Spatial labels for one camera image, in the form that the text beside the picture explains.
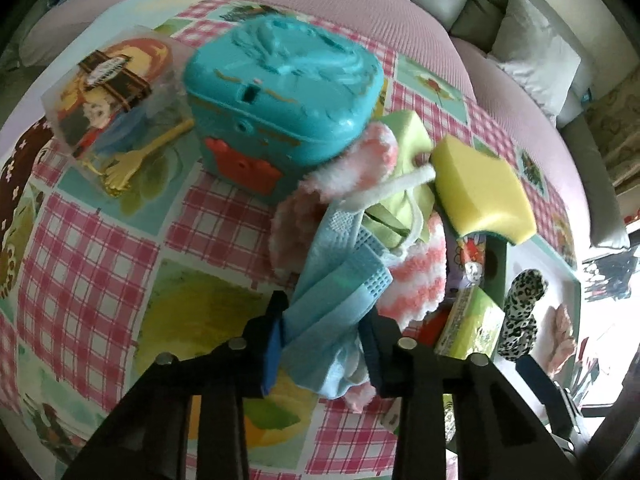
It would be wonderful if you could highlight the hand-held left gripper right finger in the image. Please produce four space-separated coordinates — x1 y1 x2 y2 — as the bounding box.
357 305 591 480

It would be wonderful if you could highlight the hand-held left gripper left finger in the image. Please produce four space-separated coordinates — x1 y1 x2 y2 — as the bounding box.
60 290 291 480

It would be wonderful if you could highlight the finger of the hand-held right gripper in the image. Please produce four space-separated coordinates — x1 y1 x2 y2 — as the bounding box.
515 355 581 446

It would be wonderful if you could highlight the blue face mask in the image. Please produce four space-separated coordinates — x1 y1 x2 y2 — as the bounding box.
282 205 393 401

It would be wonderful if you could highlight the white tray with green rim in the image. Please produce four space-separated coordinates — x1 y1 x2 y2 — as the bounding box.
482 232 583 411

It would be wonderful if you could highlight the yellow sponge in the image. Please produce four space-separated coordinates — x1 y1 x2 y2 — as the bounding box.
430 134 537 247

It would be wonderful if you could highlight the light green cloth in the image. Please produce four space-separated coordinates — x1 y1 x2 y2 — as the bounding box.
362 110 437 252

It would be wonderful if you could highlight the teal plastic toy box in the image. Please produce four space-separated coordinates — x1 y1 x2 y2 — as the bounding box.
182 14 385 206

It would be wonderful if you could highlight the pink soft item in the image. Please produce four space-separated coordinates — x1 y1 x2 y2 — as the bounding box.
547 305 579 377

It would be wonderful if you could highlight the leopard print soft item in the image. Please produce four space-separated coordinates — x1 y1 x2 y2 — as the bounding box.
500 269 548 361

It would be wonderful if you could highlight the pink white fluffy sock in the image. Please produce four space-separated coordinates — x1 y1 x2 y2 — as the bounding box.
272 122 399 281
387 210 449 323

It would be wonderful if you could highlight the purple printed pouch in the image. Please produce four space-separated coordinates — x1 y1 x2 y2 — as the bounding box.
445 235 488 311

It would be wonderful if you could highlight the pink checkered printed tablecloth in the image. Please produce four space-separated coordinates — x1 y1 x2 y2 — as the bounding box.
0 0 583 480

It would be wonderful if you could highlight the grey sofa armrest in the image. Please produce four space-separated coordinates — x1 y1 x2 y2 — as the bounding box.
559 112 632 252

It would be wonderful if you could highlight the gold plastic toy fork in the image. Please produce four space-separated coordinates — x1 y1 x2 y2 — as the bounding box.
85 119 196 196

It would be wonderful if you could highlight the yellowish floral patterned cloth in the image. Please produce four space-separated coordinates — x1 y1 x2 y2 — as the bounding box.
584 77 640 187

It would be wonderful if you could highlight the large white pillow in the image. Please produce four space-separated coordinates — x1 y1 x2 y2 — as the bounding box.
487 0 584 117

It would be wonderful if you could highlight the grey green pillow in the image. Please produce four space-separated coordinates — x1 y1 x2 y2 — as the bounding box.
450 0 511 54

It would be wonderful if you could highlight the red tape ring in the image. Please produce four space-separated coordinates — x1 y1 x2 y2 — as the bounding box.
417 310 453 348

